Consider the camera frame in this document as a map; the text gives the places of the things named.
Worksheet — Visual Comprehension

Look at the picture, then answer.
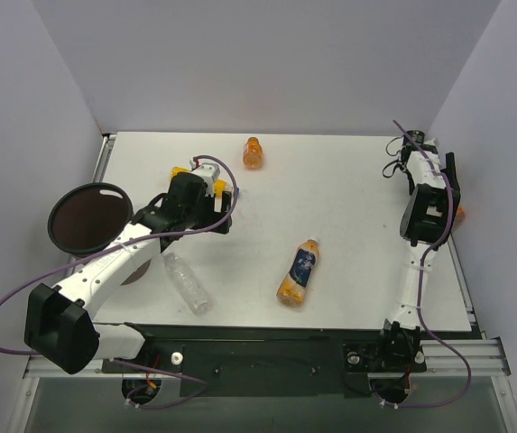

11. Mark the yellow label bottle blue cap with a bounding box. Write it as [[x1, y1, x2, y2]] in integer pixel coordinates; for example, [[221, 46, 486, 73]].
[[167, 167, 236, 203]]

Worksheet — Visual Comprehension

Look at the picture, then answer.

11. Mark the orange bottle with red label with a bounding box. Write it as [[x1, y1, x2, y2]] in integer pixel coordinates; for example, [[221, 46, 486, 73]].
[[454, 206, 466, 226]]

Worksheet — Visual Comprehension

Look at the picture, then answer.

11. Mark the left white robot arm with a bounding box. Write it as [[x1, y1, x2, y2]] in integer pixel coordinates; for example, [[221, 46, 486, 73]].
[[24, 162, 235, 374]]

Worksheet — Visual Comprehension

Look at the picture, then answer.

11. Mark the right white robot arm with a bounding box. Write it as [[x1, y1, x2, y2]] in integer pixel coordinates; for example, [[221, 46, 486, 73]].
[[372, 130, 461, 372]]

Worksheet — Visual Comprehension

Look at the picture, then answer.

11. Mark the brown round bin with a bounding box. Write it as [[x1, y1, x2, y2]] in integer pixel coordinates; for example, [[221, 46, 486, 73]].
[[47, 181, 152, 286]]

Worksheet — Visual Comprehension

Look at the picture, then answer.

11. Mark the small orange bottle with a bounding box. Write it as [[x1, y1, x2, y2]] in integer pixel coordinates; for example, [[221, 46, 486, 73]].
[[242, 137, 263, 170]]

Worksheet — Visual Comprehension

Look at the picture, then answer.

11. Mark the clear empty plastic bottle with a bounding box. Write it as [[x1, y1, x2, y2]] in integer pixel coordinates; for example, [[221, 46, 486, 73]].
[[163, 253, 212, 316]]

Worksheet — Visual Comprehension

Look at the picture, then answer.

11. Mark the blue label tea bottle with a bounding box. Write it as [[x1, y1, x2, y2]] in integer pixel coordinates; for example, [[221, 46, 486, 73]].
[[276, 237, 319, 308]]

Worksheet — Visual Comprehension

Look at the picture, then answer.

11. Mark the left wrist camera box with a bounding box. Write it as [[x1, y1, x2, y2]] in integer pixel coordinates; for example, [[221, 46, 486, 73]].
[[189, 158, 220, 197]]

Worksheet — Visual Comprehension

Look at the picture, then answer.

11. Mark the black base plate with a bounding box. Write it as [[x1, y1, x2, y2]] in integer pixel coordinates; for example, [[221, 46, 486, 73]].
[[99, 323, 429, 401]]

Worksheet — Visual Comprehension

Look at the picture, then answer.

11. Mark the aluminium table edge rail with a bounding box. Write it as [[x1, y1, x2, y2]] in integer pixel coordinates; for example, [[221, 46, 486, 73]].
[[448, 235, 512, 377]]

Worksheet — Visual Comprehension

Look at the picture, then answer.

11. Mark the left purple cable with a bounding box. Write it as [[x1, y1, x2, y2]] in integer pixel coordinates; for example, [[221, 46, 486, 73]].
[[0, 155, 240, 411]]

